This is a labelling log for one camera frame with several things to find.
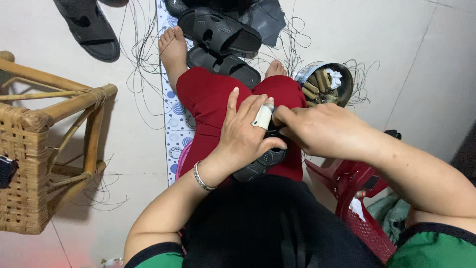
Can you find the black slide sandal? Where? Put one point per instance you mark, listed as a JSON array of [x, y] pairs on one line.
[[223, 66], [219, 31], [174, 6], [89, 28]]

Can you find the crumpled white paper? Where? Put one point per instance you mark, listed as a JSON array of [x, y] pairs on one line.
[[334, 78]]

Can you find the heap of brown thread spools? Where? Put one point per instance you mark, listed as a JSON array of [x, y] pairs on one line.
[[318, 87]]

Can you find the rattan bamboo stool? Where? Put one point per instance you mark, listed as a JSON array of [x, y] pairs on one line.
[[41, 149]]

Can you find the tangle of black threads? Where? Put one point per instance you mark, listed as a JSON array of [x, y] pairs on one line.
[[143, 59]]

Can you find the white finger tape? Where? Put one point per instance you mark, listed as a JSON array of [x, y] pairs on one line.
[[263, 117]]

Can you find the dark grey material sheet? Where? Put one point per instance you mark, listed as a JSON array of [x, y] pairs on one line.
[[268, 20]]

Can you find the small black object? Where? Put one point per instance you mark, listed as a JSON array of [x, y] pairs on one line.
[[393, 134]]

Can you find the small black device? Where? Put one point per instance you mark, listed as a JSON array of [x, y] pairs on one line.
[[5, 171]]

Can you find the green cloth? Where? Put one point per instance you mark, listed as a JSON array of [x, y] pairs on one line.
[[390, 214]]

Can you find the person's left hand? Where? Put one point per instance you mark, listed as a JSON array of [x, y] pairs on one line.
[[238, 137]]

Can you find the person's right fingers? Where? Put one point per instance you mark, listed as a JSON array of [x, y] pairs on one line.
[[285, 116]]

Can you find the pink plastic stool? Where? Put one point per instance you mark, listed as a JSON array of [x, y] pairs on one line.
[[182, 162]]

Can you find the red plastic stool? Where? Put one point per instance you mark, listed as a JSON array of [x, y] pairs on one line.
[[357, 208]]

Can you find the dark bag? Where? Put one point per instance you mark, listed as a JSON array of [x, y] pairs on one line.
[[465, 156]]

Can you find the person's right foot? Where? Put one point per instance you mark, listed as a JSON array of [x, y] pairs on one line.
[[276, 69]]

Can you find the white paper scrap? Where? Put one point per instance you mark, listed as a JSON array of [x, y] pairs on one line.
[[357, 208]]

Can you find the person's left foot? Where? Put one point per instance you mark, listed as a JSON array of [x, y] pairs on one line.
[[173, 56]]

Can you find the person's right hand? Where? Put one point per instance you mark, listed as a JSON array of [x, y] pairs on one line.
[[327, 130]]

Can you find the small bunch of black threads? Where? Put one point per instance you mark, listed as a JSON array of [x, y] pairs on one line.
[[100, 191]]

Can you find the white blue patterned mat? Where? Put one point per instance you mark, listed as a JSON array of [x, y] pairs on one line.
[[174, 115]]

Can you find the round metal tin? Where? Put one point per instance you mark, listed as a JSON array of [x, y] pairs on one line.
[[344, 87]]

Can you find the small clear container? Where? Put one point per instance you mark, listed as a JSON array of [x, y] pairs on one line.
[[113, 262]]

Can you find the person's foot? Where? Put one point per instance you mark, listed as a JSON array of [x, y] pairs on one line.
[[173, 56], [276, 69]]

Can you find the person's red trousers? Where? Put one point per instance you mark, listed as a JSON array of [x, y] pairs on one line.
[[212, 108]]

